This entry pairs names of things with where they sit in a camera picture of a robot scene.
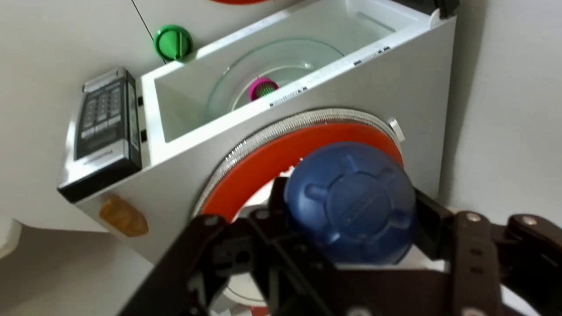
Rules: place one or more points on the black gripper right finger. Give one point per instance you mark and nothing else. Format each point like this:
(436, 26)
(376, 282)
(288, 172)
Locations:
(523, 254)

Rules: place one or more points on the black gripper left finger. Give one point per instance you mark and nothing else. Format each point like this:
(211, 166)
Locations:
(209, 251)

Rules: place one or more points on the red plate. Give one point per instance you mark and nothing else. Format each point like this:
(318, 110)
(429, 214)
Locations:
(260, 165)

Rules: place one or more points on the pink cup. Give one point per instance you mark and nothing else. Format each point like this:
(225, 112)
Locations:
(260, 86)

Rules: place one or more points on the white microwave oven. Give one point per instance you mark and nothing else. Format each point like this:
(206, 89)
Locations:
(151, 140)

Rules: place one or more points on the glass microwave turntable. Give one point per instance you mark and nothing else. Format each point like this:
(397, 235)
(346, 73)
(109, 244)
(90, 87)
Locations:
(281, 59)

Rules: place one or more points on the green bottle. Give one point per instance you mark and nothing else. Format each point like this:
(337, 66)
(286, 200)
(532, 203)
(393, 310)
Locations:
(172, 42)

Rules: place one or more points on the red round placemat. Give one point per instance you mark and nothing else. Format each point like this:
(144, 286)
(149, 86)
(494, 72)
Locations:
(239, 1)

